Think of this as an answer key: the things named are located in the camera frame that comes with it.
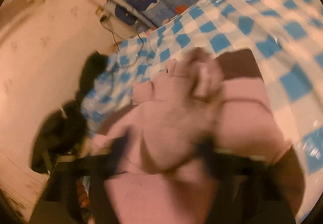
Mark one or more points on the white wall power socket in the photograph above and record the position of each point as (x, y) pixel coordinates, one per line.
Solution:
(102, 14)

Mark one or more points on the pink and brown jacket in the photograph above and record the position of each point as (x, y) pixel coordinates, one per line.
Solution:
(161, 178)

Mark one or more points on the blue white checkered bed sheet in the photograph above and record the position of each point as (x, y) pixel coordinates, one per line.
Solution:
(285, 37)

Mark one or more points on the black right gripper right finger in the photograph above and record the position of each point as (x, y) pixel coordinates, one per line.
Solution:
(248, 190)

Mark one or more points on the black coat on bed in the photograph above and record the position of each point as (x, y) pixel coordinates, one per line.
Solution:
(66, 127)

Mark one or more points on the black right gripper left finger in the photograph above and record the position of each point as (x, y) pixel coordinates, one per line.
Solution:
(59, 201)

